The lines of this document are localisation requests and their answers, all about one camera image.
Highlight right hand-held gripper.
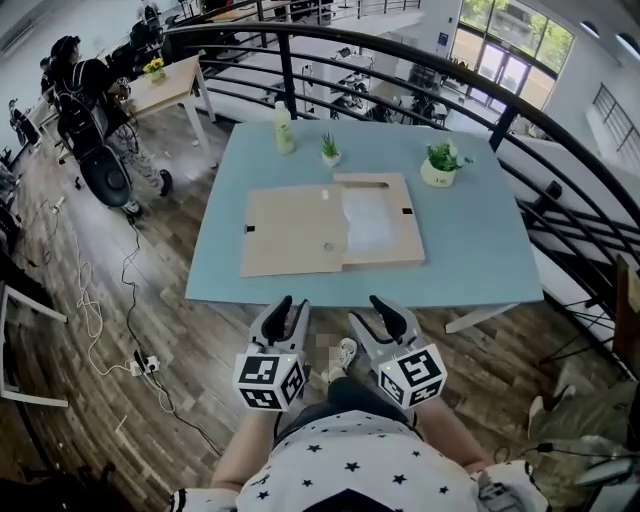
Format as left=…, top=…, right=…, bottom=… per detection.
left=348, top=294, right=448, bottom=411

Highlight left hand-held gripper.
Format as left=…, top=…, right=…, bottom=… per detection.
left=232, top=294, right=311, bottom=414

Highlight cardboard box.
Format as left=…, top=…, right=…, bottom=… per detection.
left=238, top=172, right=427, bottom=279

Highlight person's left forearm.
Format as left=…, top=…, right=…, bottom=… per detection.
left=210, top=407, right=279, bottom=491

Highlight person's right forearm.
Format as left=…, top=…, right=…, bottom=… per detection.
left=414, top=399, right=489, bottom=474

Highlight person's white shoe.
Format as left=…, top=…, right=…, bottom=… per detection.
left=320, top=337, right=359, bottom=384

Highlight person's dark shorts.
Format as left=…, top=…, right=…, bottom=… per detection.
left=274, top=377, right=416, bottom=446

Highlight light blue table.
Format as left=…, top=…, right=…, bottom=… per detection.
left=184, top=119, right=546, bottom=335

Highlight white star-print shirt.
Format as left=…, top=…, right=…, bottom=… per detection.
left=169, top=409, right=549, bottom=512

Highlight white power strip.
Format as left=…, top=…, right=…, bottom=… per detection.
left=128, top=353, right=162, bottom=376

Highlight leafy plant in cream pot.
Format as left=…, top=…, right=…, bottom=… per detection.
left=419, top=139, right=474, bottom=189

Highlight small succulent in white pot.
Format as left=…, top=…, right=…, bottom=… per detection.
left=319, top=132, right=343, bottom=167

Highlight pale green plastic bottle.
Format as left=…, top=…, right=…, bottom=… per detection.
left=272, top=100, right=296, bottom=156

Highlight black office chair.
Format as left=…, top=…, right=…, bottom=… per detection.
left=74, top=144, right=144, bottom=216

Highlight black curved metal railing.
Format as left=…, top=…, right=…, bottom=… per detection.
left=164, top=22, right=640, bottom=381

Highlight brown wooden board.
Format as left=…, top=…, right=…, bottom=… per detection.
left=613, top=254, right=640, bottom=381

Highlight white-framed grey table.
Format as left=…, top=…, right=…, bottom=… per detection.
left=0, top=279, right=69, bottom=409

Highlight light wooden table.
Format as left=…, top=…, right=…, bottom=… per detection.
left=119, top=54, right=217, bottom=169

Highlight large glass window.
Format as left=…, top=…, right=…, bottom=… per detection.
left=449, top=0, right=576, bottom=111

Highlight black cable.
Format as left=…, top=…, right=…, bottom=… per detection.
left=119, top=219, right=221, bottom=456

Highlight white cable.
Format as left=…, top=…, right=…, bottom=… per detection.
left=49, top=199, right=176, bottom=414

